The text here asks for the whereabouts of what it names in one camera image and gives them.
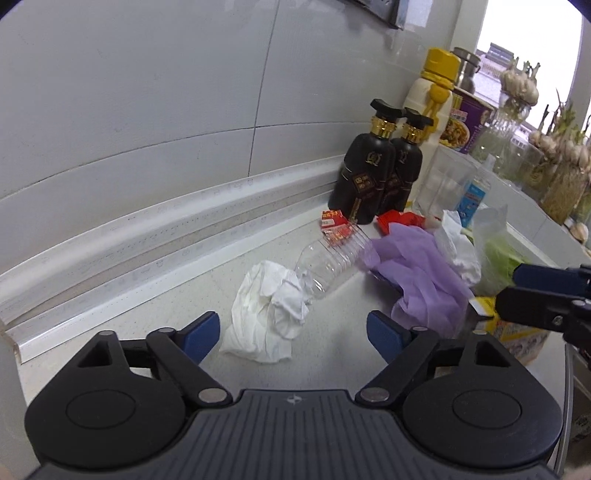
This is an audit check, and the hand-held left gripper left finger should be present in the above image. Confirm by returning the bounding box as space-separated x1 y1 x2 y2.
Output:
75 311 232 408

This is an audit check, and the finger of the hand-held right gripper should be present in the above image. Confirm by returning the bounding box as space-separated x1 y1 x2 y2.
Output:
512 263 591 289
495 286 574 331

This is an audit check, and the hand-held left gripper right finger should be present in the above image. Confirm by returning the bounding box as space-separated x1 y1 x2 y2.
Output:
355 311 516 408

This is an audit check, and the yellow cardboard box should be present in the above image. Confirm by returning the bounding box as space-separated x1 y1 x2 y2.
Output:
468 295 553 361

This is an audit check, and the green cabbage leaf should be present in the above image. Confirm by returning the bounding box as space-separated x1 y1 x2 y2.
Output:
480 235 520 296

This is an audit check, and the white tissue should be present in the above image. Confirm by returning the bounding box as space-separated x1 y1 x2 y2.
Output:
218 259 312 364

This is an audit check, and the purple cloth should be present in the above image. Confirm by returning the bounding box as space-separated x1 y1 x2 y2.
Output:
361 223 475 341

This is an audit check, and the white plastic bag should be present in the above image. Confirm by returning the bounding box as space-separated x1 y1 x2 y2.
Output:
433 209 484 288

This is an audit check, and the crushed clear plastic bottle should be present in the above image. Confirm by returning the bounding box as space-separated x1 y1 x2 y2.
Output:
294 223 376 304

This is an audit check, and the plain red packet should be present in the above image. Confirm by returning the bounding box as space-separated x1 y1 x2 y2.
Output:
375 209 428 234

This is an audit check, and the red packet with white label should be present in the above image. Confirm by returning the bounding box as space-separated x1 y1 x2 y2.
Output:
321 209 355 246

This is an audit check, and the loose garlic bulb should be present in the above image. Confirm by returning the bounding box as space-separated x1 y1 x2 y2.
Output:
566 217 591 244

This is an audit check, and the clear plastic bag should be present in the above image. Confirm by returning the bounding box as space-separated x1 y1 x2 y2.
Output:
470 204 525 297

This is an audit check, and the stainless steel sink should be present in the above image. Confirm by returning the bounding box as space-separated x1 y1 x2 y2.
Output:
551 344 591 478

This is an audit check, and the jar of sprouting garlic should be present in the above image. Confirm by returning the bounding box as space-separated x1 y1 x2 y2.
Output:
538 106 591 227
526 92 578 204

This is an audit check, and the small spray bottle blue label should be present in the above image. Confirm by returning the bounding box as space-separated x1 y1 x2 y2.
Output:
455 156 498 230

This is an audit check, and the white backsplash strip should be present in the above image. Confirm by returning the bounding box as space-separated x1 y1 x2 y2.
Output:
0 154 354 366

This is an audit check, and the clear drinking glass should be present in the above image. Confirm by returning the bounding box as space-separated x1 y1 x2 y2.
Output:
410 148 477 223

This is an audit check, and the glass vase with garlic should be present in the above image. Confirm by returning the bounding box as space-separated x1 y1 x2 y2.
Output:
475 58 542 178

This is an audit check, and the black bottle with gold neck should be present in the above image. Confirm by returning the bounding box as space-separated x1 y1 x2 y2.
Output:
327 98 402 226
379 107 435 216

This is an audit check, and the purple instant noodle cup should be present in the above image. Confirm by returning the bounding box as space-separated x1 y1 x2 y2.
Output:
438 88 498 155

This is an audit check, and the white bottle with yellow cap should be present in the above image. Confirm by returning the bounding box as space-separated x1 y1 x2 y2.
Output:
402 47 461 160

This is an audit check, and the window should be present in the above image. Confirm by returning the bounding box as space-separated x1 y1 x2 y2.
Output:
475 0 591 139

